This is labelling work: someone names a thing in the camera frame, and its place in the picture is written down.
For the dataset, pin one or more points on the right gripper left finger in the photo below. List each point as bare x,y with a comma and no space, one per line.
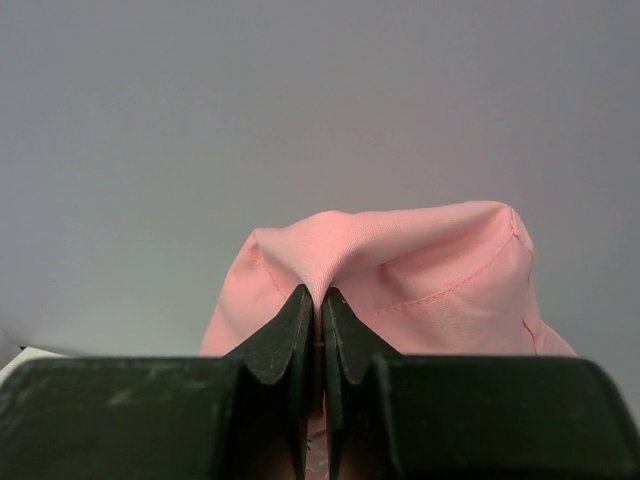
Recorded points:
240,416

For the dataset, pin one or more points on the pink bucket hat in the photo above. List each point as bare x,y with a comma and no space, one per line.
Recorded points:
453,279

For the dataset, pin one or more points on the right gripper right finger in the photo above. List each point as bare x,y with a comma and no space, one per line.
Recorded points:
396,416

